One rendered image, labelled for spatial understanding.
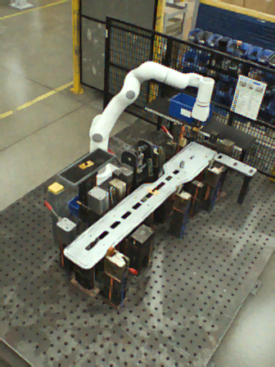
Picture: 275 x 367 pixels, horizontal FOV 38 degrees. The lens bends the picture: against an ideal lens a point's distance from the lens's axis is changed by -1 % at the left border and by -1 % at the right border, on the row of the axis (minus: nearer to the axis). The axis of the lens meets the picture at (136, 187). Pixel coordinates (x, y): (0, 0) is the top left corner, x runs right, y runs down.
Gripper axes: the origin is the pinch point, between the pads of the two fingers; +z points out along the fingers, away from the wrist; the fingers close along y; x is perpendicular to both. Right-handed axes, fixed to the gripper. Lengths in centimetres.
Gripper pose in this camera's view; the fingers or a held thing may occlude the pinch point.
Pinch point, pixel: (198, 124)
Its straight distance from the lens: 264.6
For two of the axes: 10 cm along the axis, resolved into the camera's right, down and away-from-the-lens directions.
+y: 8.0, 4.4, -4.1
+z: -0.8, 7.5, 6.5
